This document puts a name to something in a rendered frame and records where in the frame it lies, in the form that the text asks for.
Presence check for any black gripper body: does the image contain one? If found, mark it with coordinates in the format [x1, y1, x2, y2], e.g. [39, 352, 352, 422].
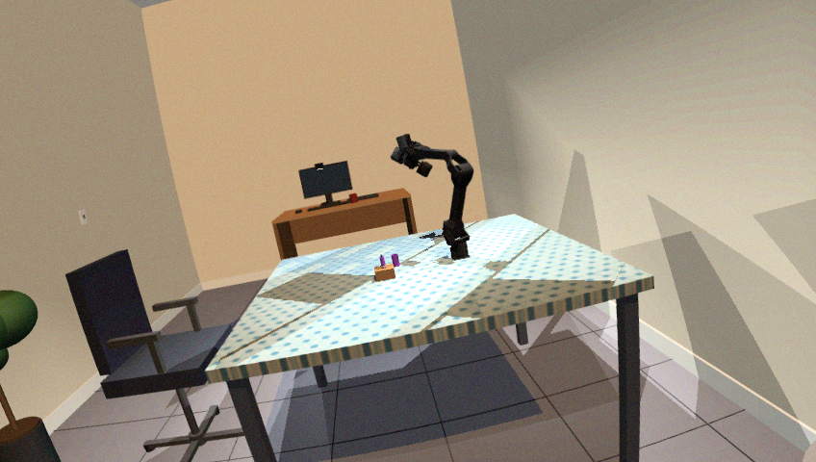
[391, 147, 433, 177]

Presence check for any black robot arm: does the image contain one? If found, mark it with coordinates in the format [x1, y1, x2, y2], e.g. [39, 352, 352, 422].
[396, 134, 473, 261]

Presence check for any orange block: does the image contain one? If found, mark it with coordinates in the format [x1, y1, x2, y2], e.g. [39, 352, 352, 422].
[374, 264, 395, 282]

